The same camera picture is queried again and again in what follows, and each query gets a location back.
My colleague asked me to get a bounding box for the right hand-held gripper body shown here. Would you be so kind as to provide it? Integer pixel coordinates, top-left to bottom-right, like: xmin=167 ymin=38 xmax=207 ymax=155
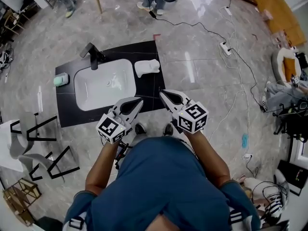
xmin=170 ymin=102 xmax=209 ymax=134

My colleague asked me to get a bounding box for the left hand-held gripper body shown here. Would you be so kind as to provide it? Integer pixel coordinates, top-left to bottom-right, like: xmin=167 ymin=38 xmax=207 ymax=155
xmin=95 ymin=109 xmax=133 ymax=144

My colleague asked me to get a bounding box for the white towel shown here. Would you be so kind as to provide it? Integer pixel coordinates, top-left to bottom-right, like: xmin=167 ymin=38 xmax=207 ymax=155
xmin=134 ymin=59 xmax=161 ymax=78

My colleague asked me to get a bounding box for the pale green soap dish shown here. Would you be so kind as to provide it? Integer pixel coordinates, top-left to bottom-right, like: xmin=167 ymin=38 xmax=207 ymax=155
xmin=52 ymin=72 xmax=70 ymax=88

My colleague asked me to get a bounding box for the person's left forearm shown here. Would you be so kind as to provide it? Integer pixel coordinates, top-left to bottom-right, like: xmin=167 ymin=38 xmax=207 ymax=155
xmin=85 ymin=141 xmax=118 ymax=196

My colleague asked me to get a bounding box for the person's right forearm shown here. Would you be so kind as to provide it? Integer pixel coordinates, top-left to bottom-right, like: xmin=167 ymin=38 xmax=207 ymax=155
xmin=184 ymin=130 xmax=231 ymax=190

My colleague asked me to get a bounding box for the person's left shoe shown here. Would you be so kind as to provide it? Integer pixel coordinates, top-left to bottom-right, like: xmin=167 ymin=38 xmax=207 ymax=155
xmin=134 ymin=123 xmax=147 ymax=136

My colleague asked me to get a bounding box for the person's shoe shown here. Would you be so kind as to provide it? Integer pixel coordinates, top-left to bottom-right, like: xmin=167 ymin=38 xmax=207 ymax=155
xmin=134 ymin=123 xmax=147 ymax=136
xmin=163 ymin=123 xmax=174 ymax=136

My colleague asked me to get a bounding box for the person's right shoe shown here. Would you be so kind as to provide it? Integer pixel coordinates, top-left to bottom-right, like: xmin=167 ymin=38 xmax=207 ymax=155
xmin=163 ymin=123 xmax=174 ymax=136

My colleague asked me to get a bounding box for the white sink basin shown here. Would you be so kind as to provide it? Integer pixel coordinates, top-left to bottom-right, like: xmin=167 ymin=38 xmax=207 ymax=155
xmin=73 ymin=58 xmax=137 ymax=112

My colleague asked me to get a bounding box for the black waist-mounted device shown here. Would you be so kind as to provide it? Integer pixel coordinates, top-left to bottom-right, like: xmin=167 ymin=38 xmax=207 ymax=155
xmin=115 ymin=141 xmax=133 ymax=170

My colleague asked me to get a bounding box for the dark wooden vanity cabinet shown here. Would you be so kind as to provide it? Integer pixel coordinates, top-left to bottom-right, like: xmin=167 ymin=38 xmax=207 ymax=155
xmin=54 ymin=40 xmax=167 ymax=128

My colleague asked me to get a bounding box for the black faucet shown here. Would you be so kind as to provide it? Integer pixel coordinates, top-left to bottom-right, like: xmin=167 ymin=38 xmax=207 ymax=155
xmin=79 ymin=42 xmax=106 ymax=71

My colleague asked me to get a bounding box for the blue cloth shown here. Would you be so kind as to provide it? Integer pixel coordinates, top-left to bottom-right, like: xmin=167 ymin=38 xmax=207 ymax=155
xmin=240 ymin=133 xmax=250 ymax=149

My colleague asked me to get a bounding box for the person's blue shirt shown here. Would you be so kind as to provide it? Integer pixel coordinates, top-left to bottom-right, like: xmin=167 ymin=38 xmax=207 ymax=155
xmin=63 ymin=137 xmax=262 ymax=231

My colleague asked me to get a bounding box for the white round pet bed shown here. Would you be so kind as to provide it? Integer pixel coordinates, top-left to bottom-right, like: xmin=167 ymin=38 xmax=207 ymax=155
xmin=271 ymin=48 xmax=303 ymax=86

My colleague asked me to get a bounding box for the black office chair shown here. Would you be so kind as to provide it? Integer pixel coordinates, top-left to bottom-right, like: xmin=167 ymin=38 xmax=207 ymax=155
xmin=273 ymin=101 xmax=308 ymax=141

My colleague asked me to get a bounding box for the white table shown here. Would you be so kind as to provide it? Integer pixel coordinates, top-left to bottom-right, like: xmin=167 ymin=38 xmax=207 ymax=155
xmin=0 ymin=120 xmax=25 ymax=173

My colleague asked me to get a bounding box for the orange cushion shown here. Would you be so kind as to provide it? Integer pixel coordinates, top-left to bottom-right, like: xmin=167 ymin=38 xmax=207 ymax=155
xmin=282 ymin=58 xmax=298 ymax=81

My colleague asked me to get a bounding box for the black low table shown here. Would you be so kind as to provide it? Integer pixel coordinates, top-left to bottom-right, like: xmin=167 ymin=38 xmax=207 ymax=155
xmin=276 ymin=159 xmax=308 ymax=197

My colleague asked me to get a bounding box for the small pink box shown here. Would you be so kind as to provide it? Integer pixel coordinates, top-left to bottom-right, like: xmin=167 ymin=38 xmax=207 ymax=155
xmin=262 ymin=8 xmax=274 ymax=20

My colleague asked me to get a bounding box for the brown cardboard boxes pile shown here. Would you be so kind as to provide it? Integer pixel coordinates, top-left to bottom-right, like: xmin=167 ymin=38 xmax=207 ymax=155
xmin=249 ymin=0 xmax=308 ymax=47

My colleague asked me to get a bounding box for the light wooden chair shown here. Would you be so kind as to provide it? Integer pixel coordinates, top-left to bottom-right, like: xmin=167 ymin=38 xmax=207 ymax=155
xmin=3 ymin=7 xmax=31 ymax=36

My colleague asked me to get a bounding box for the long white cable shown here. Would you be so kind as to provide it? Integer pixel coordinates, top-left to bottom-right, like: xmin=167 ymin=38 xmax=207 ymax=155
xmin=220 ymin=13 xmax=251 ymax=156
xmin=209 ymin=90 xmax=244 ymax=141

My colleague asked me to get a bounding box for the long black cable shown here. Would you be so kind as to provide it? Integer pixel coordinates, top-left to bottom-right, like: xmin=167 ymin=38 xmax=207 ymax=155
xmin=149 ymin=10 xmax=227 ymax=44
xmin=228 ymin=47 xmax=268 ymax=114

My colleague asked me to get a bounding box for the person's left shoulder strap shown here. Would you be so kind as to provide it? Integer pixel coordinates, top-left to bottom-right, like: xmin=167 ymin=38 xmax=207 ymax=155
xmin=64 ymin=213 xmax=87 ymax=231

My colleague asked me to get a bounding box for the brown frame side table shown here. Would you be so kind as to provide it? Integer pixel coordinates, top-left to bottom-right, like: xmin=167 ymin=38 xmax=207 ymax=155
xmin=2 ymin=177 xmax=42 ymax=226

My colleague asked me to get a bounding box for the white device with cables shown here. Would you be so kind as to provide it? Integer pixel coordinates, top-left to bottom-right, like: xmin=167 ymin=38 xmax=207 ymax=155
xmin=0 ymin=50 xmax=14 ymax=69

